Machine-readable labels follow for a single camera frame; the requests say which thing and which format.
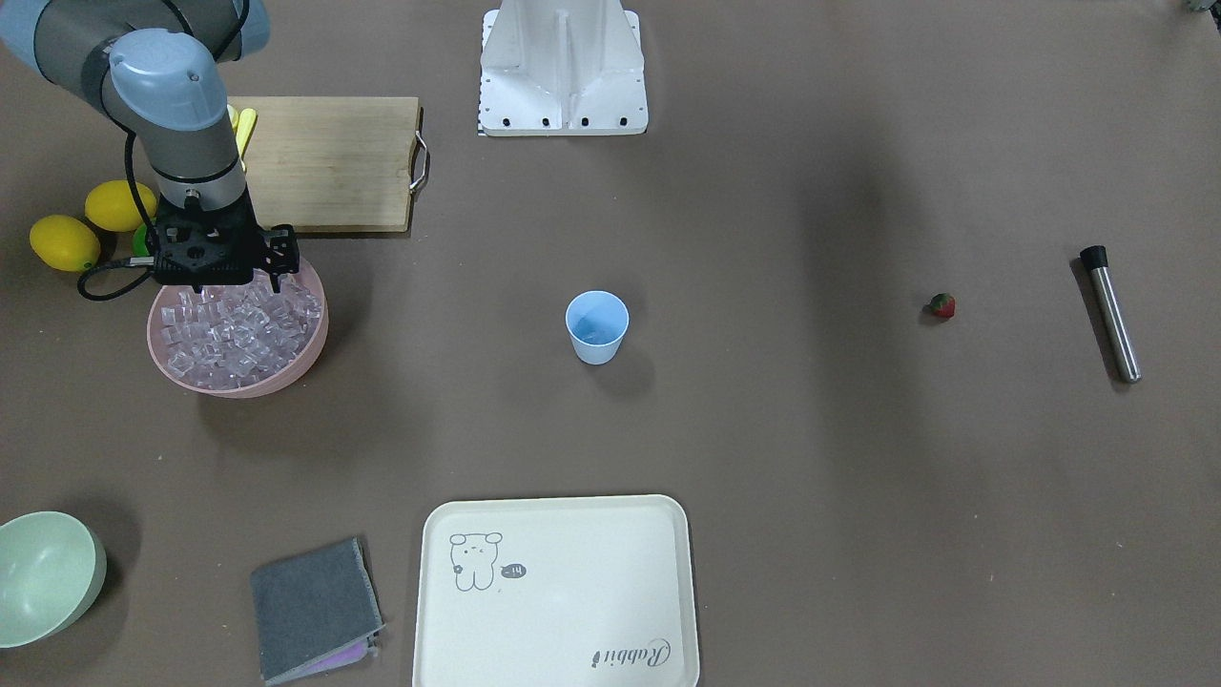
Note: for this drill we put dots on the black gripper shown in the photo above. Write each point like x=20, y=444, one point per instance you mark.
x=280, y=250

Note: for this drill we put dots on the red strawberry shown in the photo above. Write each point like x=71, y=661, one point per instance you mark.
x=943, y=306

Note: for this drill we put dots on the steel muddler black tip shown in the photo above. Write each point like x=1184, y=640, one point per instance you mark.
x=1095, y=261

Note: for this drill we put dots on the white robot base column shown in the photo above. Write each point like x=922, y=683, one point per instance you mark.
x=562, y=68

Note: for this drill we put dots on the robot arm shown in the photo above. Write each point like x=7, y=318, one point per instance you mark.
x=151, y=67

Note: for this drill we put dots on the pink bowl of ice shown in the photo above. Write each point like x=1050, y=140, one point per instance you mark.
x=240, y=341

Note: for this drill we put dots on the blue plastic cup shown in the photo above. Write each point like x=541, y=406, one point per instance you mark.
x=597, y=322

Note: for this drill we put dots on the green lime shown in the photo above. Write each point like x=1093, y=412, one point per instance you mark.
x=139, y=242

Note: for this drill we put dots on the yellow lemon far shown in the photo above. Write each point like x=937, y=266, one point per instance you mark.
x=110, y=206

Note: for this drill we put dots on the yellow lemon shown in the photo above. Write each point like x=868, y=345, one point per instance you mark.
x=65, y=243
x=110, y=206

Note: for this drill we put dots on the yellow plastic knife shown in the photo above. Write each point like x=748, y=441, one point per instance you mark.
x=243, y=122

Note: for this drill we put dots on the wooden cutting board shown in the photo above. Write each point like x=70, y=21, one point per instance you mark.
x=332, y=165

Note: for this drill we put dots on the yellow lemon near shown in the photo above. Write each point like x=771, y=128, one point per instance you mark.
x=65, y=243

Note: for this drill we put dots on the mint green bowl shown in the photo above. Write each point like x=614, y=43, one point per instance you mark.
x=52, y=570

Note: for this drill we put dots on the grey folded cloth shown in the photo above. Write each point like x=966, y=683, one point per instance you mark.
x=315, y=612

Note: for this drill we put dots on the cream rabbit tray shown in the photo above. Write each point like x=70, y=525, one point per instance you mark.
x=557, y=591

